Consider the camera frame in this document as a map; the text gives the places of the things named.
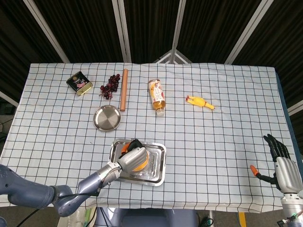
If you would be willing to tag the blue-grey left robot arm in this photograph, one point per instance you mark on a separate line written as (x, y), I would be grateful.
(92, 182)

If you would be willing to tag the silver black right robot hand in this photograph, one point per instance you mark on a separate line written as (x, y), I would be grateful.
(287, 175)

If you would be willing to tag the wooden rolling pin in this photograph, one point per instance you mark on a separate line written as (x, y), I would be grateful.
(123, 89)

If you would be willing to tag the bunch of dark red grapes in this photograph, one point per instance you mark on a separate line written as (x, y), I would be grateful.
(111, 82)

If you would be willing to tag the clear plastic bag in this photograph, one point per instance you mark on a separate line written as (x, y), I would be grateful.
(88, 220)

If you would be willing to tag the tea bottle with white cap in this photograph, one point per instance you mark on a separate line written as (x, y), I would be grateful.
(156, 94)

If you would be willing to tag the white triangular partition foot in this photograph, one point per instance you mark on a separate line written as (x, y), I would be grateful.
(165, 56)

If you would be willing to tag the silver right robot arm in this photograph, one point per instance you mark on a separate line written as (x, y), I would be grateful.
(290, 205)

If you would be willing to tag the white blue checkered tablecloth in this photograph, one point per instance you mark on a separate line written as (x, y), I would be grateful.
(213, 142)

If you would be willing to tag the double white partition frame post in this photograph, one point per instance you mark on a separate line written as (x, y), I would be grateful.
(126, 47)

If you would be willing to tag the yellow rubber chicken toy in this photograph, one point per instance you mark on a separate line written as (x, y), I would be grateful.
(198, 101)

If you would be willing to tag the rectangular stainless steel tray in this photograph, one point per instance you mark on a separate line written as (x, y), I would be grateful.
(157, 170)

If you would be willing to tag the black luncheon meat can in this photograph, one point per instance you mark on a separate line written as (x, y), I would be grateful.
(79, 84)

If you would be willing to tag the white partition frame bar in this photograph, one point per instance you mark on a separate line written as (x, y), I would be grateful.
(296, 107)
(9, 99)

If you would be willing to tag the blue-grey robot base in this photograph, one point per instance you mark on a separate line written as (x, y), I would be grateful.
(146, 218)

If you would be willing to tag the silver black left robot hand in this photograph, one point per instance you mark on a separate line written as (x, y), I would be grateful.
(132, 159)

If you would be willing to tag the round stainless steel plate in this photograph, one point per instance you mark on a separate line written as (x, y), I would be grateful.
(106, 118)

